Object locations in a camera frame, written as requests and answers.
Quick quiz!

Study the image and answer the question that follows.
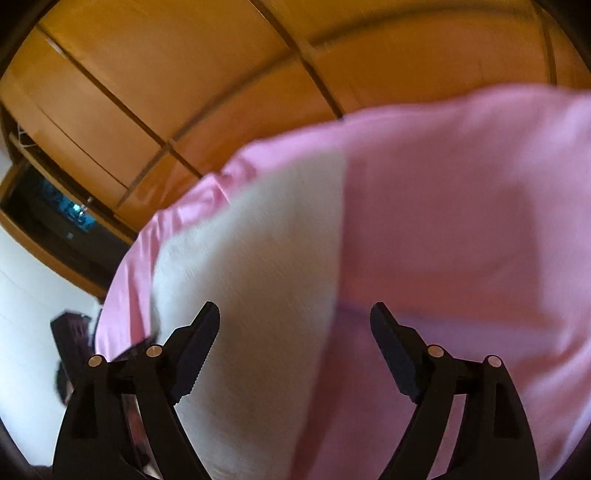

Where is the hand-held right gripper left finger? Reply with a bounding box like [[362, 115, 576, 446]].
[[52, 301, 221, 480]]

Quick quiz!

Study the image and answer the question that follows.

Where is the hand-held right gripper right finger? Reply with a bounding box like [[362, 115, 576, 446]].
[[370, 302, 539, 480]]

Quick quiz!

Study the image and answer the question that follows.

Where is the dark blurred object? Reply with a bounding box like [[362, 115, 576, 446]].
[[50, 313, 103, 407]]

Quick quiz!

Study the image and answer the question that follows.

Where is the white knitted sweater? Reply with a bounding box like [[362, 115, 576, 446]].
[[151, 150, 348, 480]]

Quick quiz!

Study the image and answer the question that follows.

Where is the pink bed sheet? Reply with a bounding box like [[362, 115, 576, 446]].
[[95, 87, 591, 480]]

